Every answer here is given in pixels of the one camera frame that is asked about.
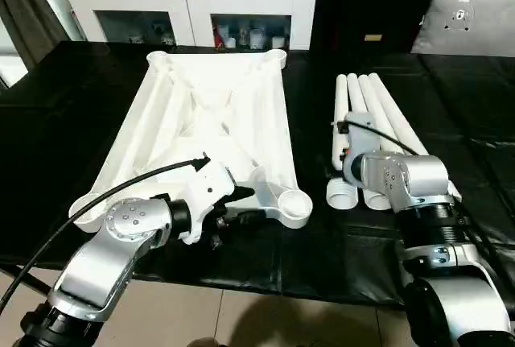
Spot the black work mat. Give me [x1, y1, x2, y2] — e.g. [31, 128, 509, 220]
[0, 41, 515, 309]

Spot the white plastic table leg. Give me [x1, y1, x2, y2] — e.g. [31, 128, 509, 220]
[326, 75, 359, 209]
[360, 73, 421, 159]
[348, 75, 397, 211]
[370, 73, 464, 199]

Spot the black furniture with yellow label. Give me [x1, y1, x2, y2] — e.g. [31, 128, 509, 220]
[314, 0, 439, 56]

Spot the grey cushion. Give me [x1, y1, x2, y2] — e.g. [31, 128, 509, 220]
[410, 0, 515, 58]

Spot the white glass-door cabinet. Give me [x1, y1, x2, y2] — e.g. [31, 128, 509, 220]
[60, 0, 319, 52]

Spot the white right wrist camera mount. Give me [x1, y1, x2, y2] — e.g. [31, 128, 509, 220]
[346, 114, 384, 156]

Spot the white plastic table top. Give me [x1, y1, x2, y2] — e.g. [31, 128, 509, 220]
[68, 49, 313, 231]

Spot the black stand leg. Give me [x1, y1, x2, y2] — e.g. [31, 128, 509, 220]
[0, 269, 57, 295]

